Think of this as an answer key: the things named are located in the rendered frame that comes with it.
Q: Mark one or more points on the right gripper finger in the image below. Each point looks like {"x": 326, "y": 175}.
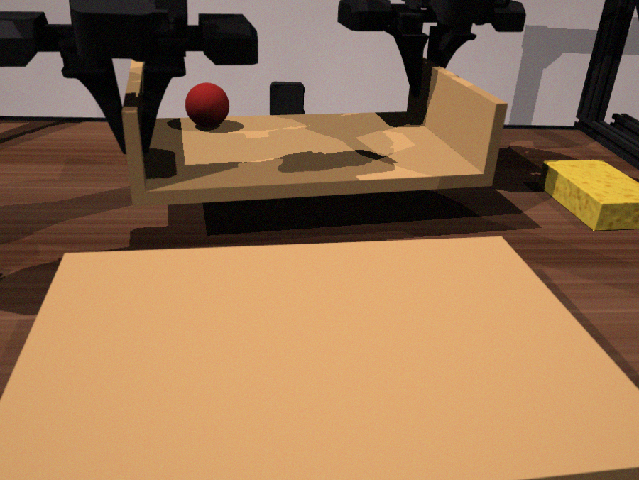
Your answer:
{"x": 155, "y": 83}
{"x": 103, "y": 86}

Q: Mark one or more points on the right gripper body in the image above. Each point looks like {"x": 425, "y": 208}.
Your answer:
{"x": 226, "y": 39}

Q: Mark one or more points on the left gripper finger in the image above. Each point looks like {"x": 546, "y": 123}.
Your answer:
{"x": 442, "y": 45}
{"x": 412, "y": 57}

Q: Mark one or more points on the yellow sponge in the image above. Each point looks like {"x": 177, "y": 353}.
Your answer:
{"x": 595, "y": 192}

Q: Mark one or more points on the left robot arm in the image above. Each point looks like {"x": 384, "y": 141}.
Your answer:
{"x": 453, "y": 12}

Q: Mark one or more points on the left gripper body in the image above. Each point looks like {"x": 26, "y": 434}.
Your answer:
{"x": 375, "y": 15}

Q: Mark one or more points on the red ball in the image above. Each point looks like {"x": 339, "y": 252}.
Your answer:
{"x": 207, "y": 105}

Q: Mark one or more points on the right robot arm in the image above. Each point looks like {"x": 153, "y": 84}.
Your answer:
{"x": 126, "y": 29}

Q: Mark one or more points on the tan flat board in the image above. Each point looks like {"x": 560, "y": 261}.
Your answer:
{"x": 429, "y": 359}

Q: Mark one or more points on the tan wooden tray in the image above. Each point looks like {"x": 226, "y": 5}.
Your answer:
{"x": 449, "y": 137}

